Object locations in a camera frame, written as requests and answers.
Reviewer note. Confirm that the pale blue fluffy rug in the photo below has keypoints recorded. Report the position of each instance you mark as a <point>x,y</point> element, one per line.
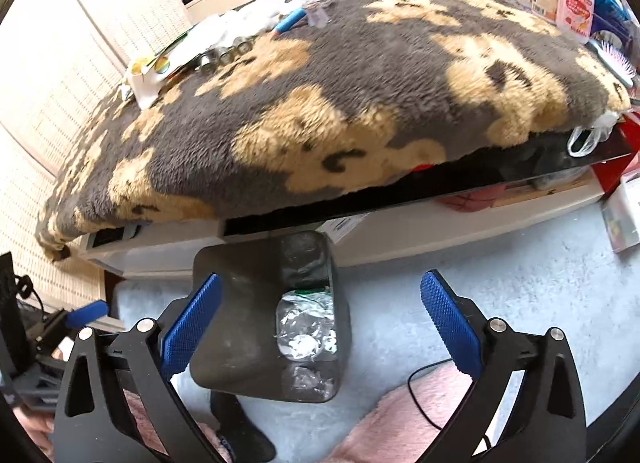
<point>525,293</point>

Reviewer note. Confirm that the red box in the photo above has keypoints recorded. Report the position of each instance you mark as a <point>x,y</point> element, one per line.
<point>620,178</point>

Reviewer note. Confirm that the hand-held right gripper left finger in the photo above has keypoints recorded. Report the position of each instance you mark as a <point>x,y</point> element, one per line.
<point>192,328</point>

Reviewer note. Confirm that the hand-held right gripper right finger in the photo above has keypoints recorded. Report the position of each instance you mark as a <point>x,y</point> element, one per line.
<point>450,323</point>

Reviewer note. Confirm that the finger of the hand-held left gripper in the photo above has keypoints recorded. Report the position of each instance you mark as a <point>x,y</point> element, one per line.
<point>87,315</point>

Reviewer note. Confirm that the white low table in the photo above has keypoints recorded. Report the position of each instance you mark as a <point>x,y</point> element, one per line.
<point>425,238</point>

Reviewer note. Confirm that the woven rattan folding screen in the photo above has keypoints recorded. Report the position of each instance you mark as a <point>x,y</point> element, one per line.
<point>75,43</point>

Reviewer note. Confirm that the blue packet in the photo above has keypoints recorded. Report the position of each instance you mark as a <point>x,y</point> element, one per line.
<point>612,8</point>

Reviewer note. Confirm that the small silver cylinder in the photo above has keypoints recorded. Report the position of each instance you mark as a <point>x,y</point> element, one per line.
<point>243,46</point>
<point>207,61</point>
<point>225,55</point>

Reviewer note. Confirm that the clear plastic wrapper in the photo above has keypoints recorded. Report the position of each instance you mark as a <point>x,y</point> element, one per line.
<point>312,8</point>

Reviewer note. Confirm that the white carton with yellow print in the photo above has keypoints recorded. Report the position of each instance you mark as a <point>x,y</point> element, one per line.
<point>147,90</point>

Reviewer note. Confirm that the white hairbrush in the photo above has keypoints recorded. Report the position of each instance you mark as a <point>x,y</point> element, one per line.
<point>615,63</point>

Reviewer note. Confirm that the bear print fleece blanket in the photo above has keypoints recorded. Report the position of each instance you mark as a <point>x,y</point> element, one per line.
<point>350,93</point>

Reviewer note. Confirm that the white plastic bag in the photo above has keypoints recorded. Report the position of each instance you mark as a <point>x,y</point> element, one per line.
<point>607,123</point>

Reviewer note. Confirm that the crumpled silver foil wrapper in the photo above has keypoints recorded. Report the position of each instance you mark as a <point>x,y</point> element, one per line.
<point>300,323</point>

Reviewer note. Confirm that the white crumpled tissue heap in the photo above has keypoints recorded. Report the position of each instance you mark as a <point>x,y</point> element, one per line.
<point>240,23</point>

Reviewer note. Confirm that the blue tube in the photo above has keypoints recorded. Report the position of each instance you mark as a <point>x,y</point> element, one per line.
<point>290,22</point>

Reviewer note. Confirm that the white storage box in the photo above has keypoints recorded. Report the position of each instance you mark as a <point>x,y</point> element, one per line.
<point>625,213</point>

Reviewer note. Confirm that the black sock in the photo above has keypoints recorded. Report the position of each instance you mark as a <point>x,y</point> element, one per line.
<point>240,423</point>

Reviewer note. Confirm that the pink fluffy cloth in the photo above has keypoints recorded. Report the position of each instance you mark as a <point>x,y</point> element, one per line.
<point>400,423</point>

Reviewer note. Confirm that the pink label wipes packet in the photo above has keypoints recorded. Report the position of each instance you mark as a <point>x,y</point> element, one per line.
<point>575,13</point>

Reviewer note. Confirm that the green edged paper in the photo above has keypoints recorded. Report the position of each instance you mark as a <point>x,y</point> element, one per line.
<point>177,48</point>

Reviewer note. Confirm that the dark grey trash bin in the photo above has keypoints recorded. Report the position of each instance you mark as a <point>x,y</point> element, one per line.
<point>240,303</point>

